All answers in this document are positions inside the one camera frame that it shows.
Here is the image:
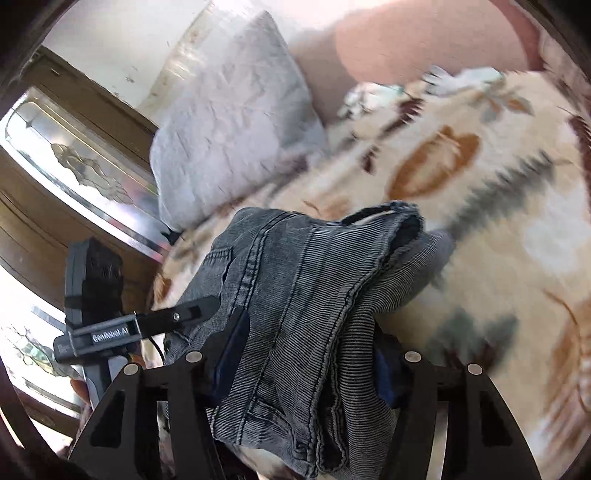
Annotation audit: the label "thin black cable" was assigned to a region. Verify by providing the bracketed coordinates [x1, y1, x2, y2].
[147, 336, 168, 371]

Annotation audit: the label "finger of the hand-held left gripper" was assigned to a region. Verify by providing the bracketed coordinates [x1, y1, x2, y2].
[134, 295, 222, 336]

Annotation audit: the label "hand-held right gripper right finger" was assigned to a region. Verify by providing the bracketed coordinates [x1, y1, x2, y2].
[373, 323, 542, 480]

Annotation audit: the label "grey pillow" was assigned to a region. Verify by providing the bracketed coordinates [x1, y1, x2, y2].
[150, 10, 331, 232]

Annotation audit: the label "wooden door with glass panels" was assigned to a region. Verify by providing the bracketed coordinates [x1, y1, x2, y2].
[0, 46, 172, 446]

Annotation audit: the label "white glove with green cuff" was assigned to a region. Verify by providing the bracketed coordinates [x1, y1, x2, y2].
[337, 82, 408, 121]
[422, 65, 505, 96]

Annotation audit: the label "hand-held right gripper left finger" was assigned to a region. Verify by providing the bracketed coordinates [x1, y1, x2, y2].
[67, 308, 252, 480]

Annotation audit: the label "floral fleece blanket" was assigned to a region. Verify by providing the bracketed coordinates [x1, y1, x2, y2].
[148, 69, 591, 480]

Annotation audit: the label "grey corduroy pants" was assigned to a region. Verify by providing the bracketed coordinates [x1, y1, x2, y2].
[164, 200, 458, 479]

